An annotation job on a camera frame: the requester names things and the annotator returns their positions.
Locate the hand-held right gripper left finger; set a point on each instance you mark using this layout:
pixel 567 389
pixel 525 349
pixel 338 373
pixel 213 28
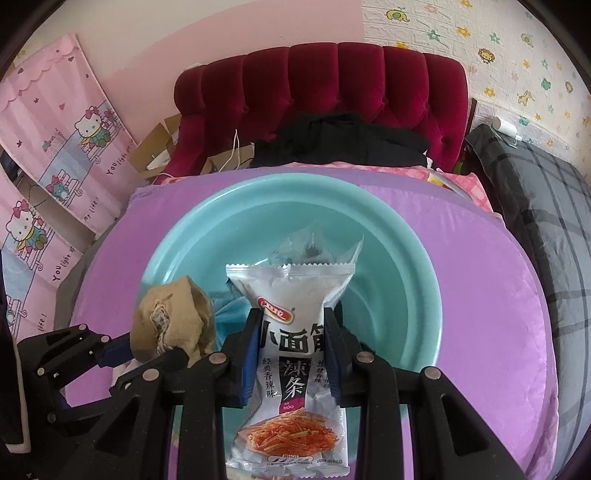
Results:
pixel 249 364

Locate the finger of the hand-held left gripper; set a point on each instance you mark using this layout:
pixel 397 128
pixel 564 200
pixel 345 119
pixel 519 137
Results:
pixel 173 357
pixel 83 350

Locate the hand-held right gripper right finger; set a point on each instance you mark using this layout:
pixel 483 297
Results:
pixel 333 364

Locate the blue face mask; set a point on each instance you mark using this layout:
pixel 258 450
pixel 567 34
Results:
pixel 231 318

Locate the brown sock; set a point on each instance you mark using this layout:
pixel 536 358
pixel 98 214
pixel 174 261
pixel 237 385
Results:
pixel 175 300

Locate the white spicy snack packet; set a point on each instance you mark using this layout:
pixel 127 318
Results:
pixel 295 295

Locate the teal plastic basin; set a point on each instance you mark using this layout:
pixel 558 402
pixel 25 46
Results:
pixel 392 286

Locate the clear plastic bag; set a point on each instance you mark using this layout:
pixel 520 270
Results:
pixel 318 244

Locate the purple table cloth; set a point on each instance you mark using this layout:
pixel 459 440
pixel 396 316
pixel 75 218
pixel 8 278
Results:
pixel 485 300

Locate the brown paper bag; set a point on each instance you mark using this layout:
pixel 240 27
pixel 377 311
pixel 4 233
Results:
pixel 221 159

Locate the cardboard box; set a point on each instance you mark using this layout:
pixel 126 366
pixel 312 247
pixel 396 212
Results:
pixel 161 138

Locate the pink printed sheet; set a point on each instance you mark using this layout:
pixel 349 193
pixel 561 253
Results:
pixel 461 184

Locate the black clothing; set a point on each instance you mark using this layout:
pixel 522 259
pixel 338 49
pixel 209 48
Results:
pixel 346 138

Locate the pink cartoon printed curtain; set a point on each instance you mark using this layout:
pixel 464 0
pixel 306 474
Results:
pixel 55 115

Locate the grey plaid bedding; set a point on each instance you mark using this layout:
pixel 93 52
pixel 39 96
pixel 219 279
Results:
pixel 545 207

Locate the red velvet tufted sofa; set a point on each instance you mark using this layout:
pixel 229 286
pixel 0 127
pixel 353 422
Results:
pixel 323 78

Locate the small white bottle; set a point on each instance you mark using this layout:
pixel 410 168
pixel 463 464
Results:
pixel 504 127

